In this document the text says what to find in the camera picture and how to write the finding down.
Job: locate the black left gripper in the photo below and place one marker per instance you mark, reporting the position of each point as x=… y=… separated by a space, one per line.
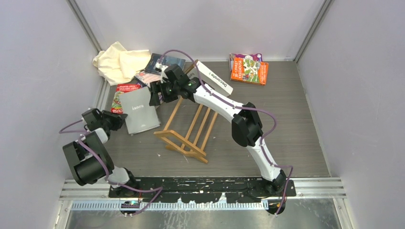
x=118 y=119

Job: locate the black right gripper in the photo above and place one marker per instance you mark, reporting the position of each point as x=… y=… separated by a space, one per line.
x=157 y=88

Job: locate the floral white book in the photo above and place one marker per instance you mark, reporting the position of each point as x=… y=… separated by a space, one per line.
x=147 y=78

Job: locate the grey ianra book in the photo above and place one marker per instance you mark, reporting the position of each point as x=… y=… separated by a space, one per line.
x=141 y=117

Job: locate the white Decorate book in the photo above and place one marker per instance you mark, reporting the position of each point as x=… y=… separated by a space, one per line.
x=213 y=80

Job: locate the wooden book rack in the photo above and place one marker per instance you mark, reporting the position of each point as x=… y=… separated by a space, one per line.
x=188 y=131

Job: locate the orange treehouse book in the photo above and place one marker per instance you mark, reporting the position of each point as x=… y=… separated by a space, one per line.
x=249 y=71

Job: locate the purple yellow treehouse book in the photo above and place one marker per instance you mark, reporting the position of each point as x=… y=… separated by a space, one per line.
x=143 y=84

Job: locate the purple cartoon book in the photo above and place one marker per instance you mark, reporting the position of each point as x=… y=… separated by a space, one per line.
x=255 y=56

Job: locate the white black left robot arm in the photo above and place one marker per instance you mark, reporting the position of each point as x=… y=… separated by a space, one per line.
x=87 y=157

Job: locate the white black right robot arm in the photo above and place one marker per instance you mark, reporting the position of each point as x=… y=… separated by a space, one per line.
x=245 y=122

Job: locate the cream cloth bag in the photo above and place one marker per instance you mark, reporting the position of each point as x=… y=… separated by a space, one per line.
x=118 y=65

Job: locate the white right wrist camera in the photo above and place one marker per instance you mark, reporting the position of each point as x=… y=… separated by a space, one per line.
x=161 y=69

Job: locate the black mounting base plate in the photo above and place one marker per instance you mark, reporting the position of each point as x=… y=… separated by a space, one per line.
x=208 y=190

